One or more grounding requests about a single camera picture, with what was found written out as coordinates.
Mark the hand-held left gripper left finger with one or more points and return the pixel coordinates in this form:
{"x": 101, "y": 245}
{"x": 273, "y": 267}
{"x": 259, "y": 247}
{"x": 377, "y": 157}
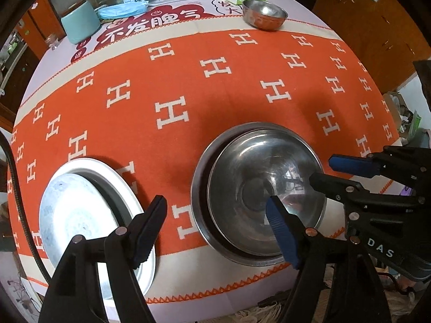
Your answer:
{"x": 148, "y": 239}

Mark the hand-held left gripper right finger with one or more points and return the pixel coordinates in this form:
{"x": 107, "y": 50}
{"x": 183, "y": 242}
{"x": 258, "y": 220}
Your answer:
{"x": 281, "y": 232}

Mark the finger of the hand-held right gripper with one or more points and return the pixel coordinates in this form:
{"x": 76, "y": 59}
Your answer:
{"x": 350, "y": 165}
{"x": 333, "y": 185}

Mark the white plate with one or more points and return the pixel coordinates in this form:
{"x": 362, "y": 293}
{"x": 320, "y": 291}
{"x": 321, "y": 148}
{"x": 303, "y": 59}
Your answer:
{"x": 74, "y": 208}
{"x": 124, "y": 191}

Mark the large steel bowl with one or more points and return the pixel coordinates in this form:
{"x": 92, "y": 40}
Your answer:
{"x": 200, "y": 188}

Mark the cardboard box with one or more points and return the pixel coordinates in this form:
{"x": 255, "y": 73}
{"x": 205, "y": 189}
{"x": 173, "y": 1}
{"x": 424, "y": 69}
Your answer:
{"x": 395, "y": 107}

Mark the orange patterned blanket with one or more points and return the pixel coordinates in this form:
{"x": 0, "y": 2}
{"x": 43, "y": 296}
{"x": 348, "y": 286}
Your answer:
{"x": 219, "y": 101}

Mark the dark wooden wardrobe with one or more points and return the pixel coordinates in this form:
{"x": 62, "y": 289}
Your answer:
{"x": 370, "y": 23}

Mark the small steel bowl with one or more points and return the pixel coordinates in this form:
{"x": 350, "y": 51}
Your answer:
{"x": 264, "y": 11}

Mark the red printed tablecloth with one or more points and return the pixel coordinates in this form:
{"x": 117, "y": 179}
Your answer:
{"x": 141, "y": 27}

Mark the small glass jar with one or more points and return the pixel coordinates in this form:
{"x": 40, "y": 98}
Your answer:
{"x": 53, "y": 41}

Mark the teal cylindrical container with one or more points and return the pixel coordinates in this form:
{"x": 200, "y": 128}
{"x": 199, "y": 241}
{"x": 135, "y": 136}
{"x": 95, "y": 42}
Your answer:
{"x": 80, "y": 22}

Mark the blue face mask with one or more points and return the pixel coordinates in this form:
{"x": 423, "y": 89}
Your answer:
{"x": 121, "y": 10}

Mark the orange wooden cabinet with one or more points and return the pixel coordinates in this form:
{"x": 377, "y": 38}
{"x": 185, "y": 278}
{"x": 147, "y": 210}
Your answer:
{"x": 37, "y": 27}

